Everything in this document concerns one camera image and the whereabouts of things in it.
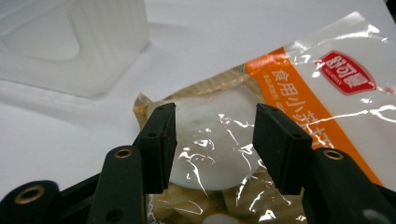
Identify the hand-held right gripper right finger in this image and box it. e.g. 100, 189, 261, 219
252, 103, 396, 224

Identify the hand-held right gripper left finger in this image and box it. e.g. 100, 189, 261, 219
86, 102, 178, 224

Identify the clear orange white powder packet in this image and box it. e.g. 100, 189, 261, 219
133, 10, 396, 224

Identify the translucent white plastic container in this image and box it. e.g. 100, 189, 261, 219
0, 0, 149, 99

